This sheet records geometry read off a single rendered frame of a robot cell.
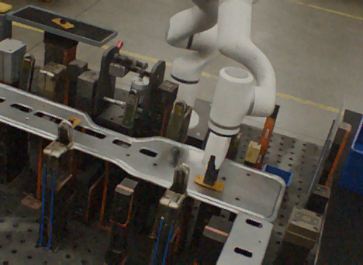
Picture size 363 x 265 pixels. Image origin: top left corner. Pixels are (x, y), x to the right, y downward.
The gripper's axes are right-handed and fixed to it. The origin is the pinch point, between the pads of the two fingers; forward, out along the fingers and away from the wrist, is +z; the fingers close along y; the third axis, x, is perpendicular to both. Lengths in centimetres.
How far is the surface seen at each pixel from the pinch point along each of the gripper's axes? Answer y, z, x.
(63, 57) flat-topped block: -35, -3, -66
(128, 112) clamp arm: -17.3, -0.2, -32.8
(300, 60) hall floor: -374, 103, 0
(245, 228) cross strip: 12.9, 3.2, 13.8
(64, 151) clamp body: 13.5, -1.1, -38.1
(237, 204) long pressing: 4.4, 3.1, 9.6
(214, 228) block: 14.7, 5.1, 6.4
